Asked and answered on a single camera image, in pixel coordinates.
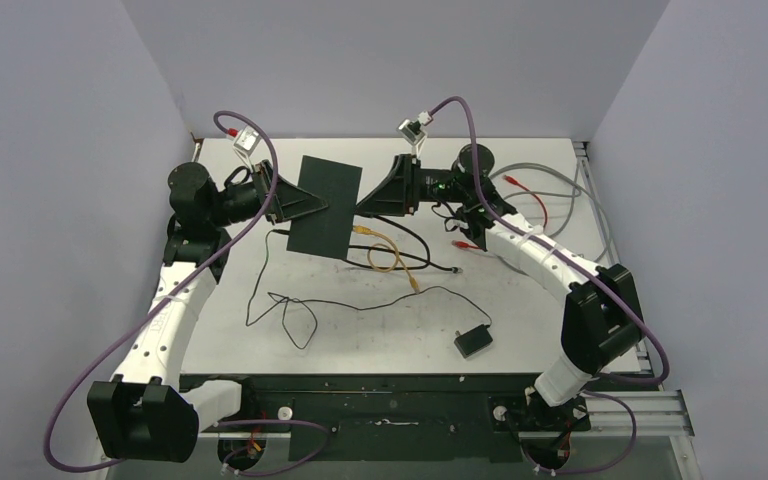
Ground black ethernet cable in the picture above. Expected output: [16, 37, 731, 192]
[346, 213, 463, 276]

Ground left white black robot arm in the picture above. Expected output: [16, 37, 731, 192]
[87, 160, 328, 463]

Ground yellow ethernet cable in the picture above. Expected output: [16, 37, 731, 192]
[352, 225, 421, 294]

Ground black network switch box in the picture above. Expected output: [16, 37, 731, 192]
[286, 155, 363, 260]

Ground black power adapter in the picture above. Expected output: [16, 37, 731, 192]
[453, 324, 493, 359]

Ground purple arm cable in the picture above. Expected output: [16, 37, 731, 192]
[417, 96, 671, 478]
[43, 109, 332, 480]

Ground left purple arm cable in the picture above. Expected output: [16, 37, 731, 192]
[43, 109, 332, 480]

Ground aluminium front rail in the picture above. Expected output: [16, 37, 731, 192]
[196, 391, 694, 439]

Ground red ethernet cable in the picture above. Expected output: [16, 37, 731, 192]
[451, 173, 550, 253]

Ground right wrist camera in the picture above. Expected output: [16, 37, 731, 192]
[397, 118, 427, 147]

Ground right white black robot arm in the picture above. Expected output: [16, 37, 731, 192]
[356, 144, 643, 428]

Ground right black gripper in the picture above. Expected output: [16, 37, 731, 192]
[355, 155, 470, 218]

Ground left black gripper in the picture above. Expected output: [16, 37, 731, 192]
[207, 160, 327, 228]

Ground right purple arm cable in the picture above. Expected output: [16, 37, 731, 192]
[417, 96, 671, 478]

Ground thin black power cord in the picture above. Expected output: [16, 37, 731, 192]
[244, 229, 494, 352]

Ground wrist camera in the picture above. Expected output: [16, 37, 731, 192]
[229, 126, 261, 158]
[397, 118, 427, 147]

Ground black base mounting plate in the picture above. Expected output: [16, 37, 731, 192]
[212, 374, 634, 472]

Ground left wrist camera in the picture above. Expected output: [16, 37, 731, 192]
[229, 126, 261, 158]

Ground grey ethernet cable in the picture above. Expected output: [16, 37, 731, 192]
[489, 161, 617, 277]

